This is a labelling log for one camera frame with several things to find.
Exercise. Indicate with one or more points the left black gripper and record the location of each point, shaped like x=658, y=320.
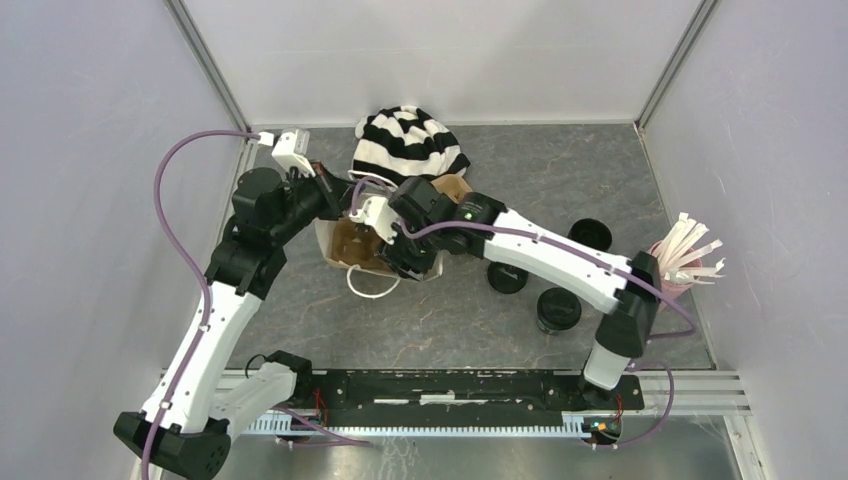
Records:
x=332, y=189

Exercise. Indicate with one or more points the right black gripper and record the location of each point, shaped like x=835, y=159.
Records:
x=407, y=267

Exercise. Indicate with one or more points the brown paper bag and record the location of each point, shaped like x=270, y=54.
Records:
x=365, y=184

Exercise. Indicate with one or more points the brown cardboard cup carrier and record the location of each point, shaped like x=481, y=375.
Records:
x=354, y=244

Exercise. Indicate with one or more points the black coffee cup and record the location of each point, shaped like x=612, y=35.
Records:
x=591, y=233
x=554, y=326

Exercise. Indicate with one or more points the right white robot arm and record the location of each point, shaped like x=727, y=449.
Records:
x=417, y=223

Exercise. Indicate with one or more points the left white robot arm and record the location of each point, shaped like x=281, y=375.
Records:
x=185, y=427

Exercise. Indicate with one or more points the black white striped cloth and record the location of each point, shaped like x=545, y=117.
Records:
x=397, y=143

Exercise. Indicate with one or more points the remaining cardboard carrier stack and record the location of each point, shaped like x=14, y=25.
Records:
x=452, y=185

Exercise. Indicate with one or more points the white wrapped straws bundle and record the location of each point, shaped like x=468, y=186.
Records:
x=681, y=252

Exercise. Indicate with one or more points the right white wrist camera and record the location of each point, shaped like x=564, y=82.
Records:
x=375, y=212

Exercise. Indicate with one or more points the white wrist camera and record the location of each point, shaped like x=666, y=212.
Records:
x=289, y=149
x=375, y=212

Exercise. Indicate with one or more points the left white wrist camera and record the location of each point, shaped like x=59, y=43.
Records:
x=289, y=149

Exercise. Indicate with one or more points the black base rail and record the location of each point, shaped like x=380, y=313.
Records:
x=456, y=398

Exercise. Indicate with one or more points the left aluminium frame post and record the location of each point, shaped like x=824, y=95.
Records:
x=191, y=33

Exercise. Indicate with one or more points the aluminium frame post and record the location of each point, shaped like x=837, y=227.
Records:
x=191, y=33
x=691, y=34

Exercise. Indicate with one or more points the right aluminium frame post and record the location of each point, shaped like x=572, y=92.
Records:
x=691, y=34

